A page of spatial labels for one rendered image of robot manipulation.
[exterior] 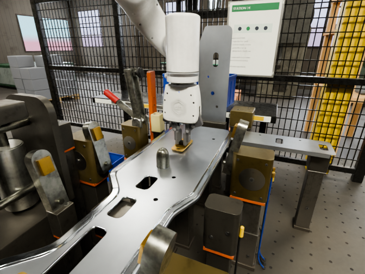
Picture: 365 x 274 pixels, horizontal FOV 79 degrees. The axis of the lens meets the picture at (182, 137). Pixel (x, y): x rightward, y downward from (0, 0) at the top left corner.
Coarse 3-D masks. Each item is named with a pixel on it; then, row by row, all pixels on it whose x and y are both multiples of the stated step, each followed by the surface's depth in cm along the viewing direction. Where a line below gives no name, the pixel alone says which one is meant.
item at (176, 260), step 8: (176, 256) 26; (168, 264) 25; (176, 264) 25; (184, 264) 25; (192, 264) 25; (200, 264) 25; (168, 272) 24; (176, 272) 24; (184, 272) 24; (192, 272) 24; (200, 272) 24; (208, 272) 24; (216, 272) 24; (224, 272) 24
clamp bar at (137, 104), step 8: (128, 72) 62; (136, 72) 61; (128, 80) 63; (136, 80) 65; (128, 88) 64; (136, 88) 66; (136, 96) 64; (136, 104) 65; (136, 112) 66; (144, 112) 68; (144, 120) 69
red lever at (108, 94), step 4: (104, 92) 69; (108, 92) 68; (108, 96) 68; (112, 96) 68; (116, 96) 69; (112, 100) 68; (116, 100) 68; (120, 100) 69; (120, 104) 68; (124, 104) 69; (124, 108) 68; (128, 108) 68; (128, 112) 68; (132, 112) 68; (132, 116) 68
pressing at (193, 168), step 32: (128, 160) 57; (192, 160) 57; (128, 192) 45; (160, 192) 45; (192, 192) 45; (96, 224) 37; (128, 224) 37; (160, 224) 37; (32, 256) 31; (96, 256) 31; (128, 256) 31
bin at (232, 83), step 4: (164, 76) 100; (208, 76) 107; (232, 76) 94; (236, 76) 99; (164, 80) 101; (232, 80) 96; (164, 84) 102; (232, 84) 97; (164, 88) 102; (228, 88) 92; (232, 88) 98; (212, 92) 91; (228, 92) 94; (232, 92) 99; (228, 96) 95; (232, 96) 100; (228, 100) 96; (232, 100) 102; (228, 104) 97
